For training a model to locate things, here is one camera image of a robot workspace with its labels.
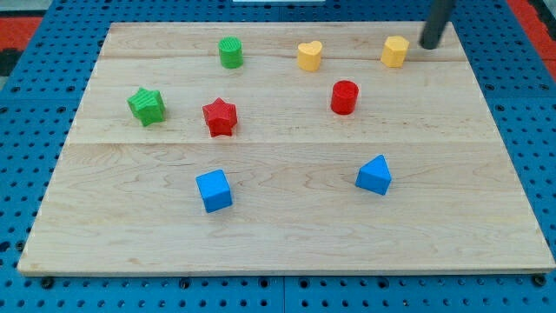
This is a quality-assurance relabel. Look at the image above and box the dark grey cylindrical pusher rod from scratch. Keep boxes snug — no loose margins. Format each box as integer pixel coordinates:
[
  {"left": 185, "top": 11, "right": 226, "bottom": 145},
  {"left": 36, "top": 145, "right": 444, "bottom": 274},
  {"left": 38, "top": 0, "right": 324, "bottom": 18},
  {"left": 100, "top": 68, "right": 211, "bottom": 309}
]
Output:
[{"left": 419, "top": 0, "right": 456, "bottom": 50}]

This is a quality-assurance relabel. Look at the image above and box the yellow hexagon block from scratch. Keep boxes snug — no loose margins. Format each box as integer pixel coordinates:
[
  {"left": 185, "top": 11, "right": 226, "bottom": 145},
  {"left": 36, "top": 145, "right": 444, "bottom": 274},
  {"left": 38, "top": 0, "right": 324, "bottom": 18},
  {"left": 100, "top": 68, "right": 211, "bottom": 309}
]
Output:
[{"left": 381, "top": 36, "right": 409, "bottom": 68}]

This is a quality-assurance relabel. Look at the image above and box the yellow heart block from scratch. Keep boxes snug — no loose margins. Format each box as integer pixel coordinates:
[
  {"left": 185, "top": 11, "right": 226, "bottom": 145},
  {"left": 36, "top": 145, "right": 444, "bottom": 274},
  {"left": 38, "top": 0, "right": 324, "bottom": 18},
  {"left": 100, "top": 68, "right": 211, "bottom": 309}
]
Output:
[{"left": 297, "top": 41, "right": 323, "bottom": 71}]

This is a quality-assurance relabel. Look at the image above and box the red cylinder block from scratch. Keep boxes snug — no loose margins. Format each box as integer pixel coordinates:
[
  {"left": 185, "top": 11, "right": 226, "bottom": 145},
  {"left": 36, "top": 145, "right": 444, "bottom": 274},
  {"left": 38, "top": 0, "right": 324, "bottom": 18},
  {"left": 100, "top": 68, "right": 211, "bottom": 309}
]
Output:
[{"left": 330, "top": 80, "right": 359, "bottom": 115}]

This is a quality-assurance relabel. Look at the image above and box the blue triangular prism block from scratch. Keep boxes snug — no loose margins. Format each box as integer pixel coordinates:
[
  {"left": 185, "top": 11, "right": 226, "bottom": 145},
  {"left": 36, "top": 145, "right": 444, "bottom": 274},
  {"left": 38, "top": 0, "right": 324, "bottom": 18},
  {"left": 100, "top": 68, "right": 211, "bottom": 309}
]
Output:
[{"left": 355, "top": 155, "right": 392, "bottom": 196}]

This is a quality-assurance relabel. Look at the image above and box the green cylinder block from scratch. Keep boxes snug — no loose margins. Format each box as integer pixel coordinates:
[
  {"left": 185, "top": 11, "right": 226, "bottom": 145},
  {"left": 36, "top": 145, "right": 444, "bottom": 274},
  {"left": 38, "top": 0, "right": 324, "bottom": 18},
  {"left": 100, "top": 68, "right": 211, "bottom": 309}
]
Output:
[{"left": 218, "top": 37, "right": 243, "bottom": 69}]

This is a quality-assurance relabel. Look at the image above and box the red star block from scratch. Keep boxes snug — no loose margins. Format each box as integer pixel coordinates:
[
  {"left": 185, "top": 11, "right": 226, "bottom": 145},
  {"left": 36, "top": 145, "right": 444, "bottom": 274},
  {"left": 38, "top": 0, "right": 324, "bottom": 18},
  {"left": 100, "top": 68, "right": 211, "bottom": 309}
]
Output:
[{"left": 202, "top": 97, "right": 237, "bottom": 137}]

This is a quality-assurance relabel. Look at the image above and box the light wooden board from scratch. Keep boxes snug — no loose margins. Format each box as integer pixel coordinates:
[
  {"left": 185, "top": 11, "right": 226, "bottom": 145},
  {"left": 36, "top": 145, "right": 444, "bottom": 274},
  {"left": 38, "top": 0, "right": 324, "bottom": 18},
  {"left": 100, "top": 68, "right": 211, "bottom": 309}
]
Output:
[{"left": 17, "top": 22, "right": 555, "bottom": 276}]

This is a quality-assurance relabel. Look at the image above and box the blue cube block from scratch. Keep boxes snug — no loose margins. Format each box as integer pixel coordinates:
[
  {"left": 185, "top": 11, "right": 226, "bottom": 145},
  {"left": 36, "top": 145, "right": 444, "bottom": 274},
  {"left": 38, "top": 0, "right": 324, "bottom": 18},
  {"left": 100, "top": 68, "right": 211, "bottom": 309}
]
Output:
[{"left": 195, "top": 169, "right": 233, "bottom": 213}]

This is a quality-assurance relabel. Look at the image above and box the green star block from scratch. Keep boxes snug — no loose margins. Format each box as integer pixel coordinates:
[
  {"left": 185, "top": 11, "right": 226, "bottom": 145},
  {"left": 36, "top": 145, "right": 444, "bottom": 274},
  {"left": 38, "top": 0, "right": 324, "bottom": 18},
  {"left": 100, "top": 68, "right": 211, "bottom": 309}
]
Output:
[{"left": 127, "top": 88, "right": 165, "bottom": 127}]

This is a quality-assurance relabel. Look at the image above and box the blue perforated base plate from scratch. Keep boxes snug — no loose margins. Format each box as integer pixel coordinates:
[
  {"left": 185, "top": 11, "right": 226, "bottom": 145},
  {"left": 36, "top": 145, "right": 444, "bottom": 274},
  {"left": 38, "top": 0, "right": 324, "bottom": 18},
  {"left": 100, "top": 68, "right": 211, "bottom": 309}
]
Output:
[{"left": 1, "top": 0, "right": 555, "bottom": 312}]

